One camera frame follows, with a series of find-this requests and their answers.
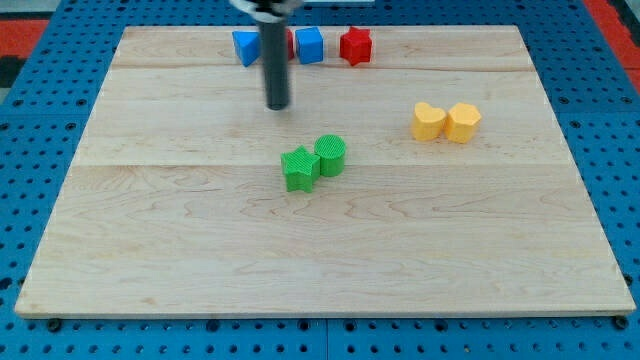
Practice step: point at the blue cube block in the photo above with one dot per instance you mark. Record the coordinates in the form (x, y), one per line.
(310, 45)

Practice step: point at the blue triangle block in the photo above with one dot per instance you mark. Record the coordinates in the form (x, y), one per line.
(247, 46)

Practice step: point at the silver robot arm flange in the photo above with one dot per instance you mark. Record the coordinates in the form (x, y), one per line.
(268, 11)

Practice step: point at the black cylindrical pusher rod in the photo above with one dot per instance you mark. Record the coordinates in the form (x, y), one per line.
(274, 53)

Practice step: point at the green star block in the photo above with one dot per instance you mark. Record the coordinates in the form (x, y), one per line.
(301, 169)

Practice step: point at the red block behind rod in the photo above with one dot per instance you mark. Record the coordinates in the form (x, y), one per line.
(290, 44)

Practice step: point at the wooden board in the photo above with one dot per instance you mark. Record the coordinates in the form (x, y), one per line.
(175, 205)

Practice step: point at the green cylinder block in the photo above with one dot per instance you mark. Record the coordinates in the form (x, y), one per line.
(332, 151)

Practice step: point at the yellow heart block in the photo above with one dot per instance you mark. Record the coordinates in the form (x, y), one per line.
(427, 122)

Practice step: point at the red star block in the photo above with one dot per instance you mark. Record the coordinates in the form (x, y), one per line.
(355, 46)

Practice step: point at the yellow hexagon block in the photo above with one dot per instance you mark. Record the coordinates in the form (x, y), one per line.
(462, 122)

